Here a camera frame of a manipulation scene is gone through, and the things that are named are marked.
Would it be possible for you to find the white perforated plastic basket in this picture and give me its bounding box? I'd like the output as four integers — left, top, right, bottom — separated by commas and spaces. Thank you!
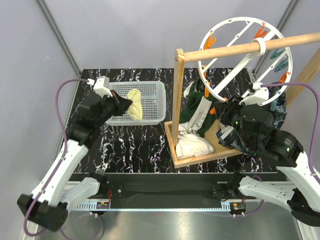
106, 81, 167, 126

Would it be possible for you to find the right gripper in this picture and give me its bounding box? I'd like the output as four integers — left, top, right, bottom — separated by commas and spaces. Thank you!
212, 93, 252, 148

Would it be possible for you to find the orange clothespin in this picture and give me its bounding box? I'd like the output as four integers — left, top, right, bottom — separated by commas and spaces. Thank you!
210, 107, 216, 115
203, 31, 217, 50
201, 65, 211, 98
278, 72, 291, 83

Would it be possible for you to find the wooden hanging rack frame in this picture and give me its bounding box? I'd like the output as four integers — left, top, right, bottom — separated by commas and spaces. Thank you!
164, 32, 320, 168

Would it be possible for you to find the white round clip hanger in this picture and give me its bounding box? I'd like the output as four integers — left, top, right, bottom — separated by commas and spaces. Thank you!
197, 17, 293, 106

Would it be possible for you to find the orange clothespin top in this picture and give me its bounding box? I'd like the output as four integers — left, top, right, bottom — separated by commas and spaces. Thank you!
203, 31, 217, 50

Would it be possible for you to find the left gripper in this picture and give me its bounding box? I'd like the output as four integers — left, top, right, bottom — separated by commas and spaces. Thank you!
95, 90, 133, 127

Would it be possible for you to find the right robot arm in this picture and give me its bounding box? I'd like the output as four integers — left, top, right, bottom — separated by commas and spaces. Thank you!
214, 98, 320, 227

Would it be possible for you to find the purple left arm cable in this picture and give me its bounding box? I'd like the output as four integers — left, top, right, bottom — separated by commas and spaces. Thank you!
23, 78, 105, 238

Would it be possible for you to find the white printed t-shirt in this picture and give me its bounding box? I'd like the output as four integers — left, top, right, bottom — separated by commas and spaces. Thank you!
175, 97, 215, 160

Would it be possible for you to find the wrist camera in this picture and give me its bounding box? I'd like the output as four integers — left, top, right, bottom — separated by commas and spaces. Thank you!
93, 76, 113, 98
239, 81, 269, 106

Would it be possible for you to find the teal clothespin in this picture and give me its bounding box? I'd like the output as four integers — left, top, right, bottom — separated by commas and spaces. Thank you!
270, 48, 289, 73

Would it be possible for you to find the green garment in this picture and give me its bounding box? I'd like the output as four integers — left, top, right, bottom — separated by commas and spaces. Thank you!
178, 79, 218, 138

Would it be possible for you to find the cream sock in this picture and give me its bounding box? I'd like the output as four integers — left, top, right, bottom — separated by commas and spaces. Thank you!
126, 89, 143, 121

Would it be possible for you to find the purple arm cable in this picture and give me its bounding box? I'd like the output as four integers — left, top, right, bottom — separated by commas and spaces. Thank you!
259, 82, 320, 186
23, 78, 105, 238

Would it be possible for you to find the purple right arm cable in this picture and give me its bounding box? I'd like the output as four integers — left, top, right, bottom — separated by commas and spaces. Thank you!
259, 82, 320, 186

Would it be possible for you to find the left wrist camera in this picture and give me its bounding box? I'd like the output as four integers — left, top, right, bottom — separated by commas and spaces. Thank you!
93, 76, 113, 98

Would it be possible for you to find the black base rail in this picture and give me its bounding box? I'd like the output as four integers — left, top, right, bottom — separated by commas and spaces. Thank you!
79, 172, 251, 210

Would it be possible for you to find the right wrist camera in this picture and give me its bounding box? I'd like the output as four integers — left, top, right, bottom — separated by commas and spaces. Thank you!
239, 81, 269, 106

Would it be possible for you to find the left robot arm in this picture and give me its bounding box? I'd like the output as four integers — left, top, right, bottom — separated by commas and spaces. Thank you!
17, 90, 133, 232

